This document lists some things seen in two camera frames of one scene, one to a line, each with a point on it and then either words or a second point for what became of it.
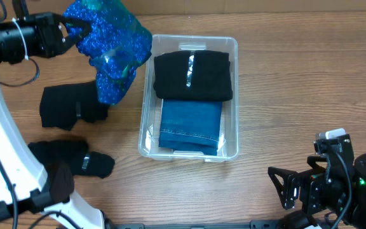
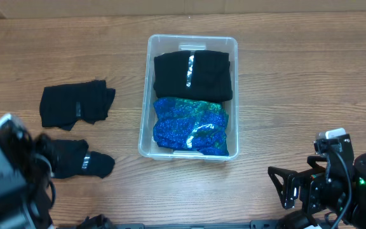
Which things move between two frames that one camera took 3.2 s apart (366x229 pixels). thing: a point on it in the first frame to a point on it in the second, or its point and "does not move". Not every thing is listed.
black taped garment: [61, 106] does not move
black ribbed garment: [202, 75] does not move
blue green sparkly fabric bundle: [117, 44] to [191, 124]
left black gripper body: [36, 32] to [39, 166]
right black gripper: [317, 182] does not move
